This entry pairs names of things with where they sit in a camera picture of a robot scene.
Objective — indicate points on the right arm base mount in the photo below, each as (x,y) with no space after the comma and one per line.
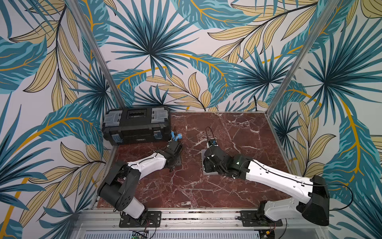
(257,218)

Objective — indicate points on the black plastic toolbox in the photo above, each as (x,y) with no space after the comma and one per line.
(137,125)

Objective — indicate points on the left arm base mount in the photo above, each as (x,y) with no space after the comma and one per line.
(149,219)

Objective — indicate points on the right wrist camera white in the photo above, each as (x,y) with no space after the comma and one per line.
(212,142)

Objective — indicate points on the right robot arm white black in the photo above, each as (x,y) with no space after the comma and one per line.
(308,197)

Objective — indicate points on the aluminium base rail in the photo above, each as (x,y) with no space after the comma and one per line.
(208,223)

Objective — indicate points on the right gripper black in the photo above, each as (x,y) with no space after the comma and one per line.
(211,156)

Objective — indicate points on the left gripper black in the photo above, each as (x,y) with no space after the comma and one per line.
(179,161)

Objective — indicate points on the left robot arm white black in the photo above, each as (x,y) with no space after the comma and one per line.
(119,185)

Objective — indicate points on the blue toy figure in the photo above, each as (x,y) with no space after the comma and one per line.
(176,136)

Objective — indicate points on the translucent plastic storage box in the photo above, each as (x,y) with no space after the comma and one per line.
(211,163)

